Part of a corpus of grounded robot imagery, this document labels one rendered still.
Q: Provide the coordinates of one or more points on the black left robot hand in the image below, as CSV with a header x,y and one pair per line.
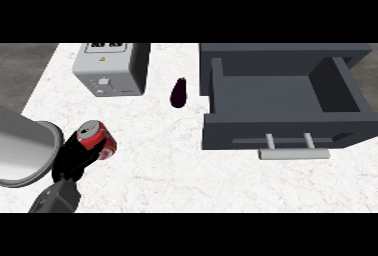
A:
x,y
74,156

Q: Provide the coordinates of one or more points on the red soda can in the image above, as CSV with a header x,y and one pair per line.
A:
x,y
93,131

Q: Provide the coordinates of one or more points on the dark grey drawer front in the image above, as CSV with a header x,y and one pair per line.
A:
x,y
230,128

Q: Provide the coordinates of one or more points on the dark grey drawer box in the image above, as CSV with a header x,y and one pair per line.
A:
x,y
267,95

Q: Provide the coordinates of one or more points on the pale grey toaster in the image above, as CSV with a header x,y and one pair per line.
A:
x,y
105,71

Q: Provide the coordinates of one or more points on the dark purple eggplant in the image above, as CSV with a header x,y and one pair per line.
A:
x,y
178,95

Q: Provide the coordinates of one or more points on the dark grey cabinet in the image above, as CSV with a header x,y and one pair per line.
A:
x,y
274,50

